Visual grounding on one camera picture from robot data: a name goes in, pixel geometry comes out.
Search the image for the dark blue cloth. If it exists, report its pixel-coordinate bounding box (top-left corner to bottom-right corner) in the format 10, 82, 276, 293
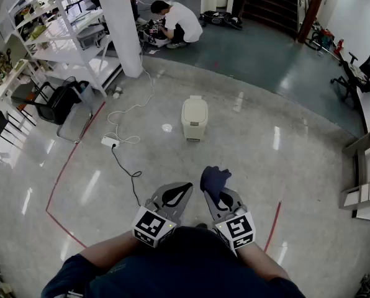
199, 165, 233, 210

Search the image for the person's dark blue clothing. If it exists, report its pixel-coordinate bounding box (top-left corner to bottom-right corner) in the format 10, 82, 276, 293
40, 223, 307, 298

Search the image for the white cable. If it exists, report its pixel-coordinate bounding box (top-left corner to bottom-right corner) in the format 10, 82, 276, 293
102, 37, 156, 145

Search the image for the grey box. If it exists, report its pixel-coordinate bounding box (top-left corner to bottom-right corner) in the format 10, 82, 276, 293
76, 25, 107, 50

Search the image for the white shelving unit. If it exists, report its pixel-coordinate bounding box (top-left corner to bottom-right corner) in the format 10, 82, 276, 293
4, 0, 124, 97

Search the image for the dark wooden staircase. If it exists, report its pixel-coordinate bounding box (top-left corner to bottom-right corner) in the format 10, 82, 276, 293
240, 0, 300, 40

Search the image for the person's right forearm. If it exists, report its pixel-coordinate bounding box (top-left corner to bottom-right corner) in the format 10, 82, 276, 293
234, 242, 291, 282

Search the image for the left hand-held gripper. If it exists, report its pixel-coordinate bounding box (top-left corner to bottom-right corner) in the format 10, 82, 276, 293
131, 181, 194, 248

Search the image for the white side table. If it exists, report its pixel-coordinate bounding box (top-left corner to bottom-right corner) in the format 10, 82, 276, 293
0, 59, 46, 105

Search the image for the person's left forearm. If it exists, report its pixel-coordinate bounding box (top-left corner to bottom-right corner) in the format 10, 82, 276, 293
78, 230, 142, 271

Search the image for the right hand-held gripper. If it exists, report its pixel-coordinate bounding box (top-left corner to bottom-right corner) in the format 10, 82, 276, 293
203, 187, 256, 257

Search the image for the open white case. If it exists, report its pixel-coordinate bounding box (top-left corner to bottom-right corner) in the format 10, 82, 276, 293
138, 19, 173, 48

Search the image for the beige plastic trash bin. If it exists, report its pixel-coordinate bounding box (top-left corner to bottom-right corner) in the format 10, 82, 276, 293
181, 94, 209, 142

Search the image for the brown wooden post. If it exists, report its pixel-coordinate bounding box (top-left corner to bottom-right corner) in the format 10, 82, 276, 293
296, 0, 325, 45

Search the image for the grey shelf unit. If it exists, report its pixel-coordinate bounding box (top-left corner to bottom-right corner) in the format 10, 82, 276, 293
338, 122, 370, 222

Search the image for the black chair with metal frame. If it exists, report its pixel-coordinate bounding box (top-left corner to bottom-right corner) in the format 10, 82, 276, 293
11, 81, 93, 145

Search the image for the red and teal vacuum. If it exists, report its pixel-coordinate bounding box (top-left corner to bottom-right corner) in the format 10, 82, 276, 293
305, 26, 335, 52

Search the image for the white square pillar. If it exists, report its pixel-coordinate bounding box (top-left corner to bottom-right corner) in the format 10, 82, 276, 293
94, 0, 144, 79

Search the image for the grey bin with black liner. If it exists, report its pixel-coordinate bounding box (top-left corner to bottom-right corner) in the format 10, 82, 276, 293
75, 80, 95, 104

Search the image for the small white floor object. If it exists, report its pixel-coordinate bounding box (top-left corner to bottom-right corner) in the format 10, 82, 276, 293
106, 85, 124, 101

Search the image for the black cable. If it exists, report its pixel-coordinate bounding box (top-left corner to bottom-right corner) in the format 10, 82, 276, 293
111, 143, 142, 207

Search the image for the black bag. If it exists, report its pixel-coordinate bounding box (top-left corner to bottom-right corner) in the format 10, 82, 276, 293
199, 10, 244, 30

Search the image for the white power strip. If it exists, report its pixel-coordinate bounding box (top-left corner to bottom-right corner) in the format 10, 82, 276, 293
101, 135, 120, 148

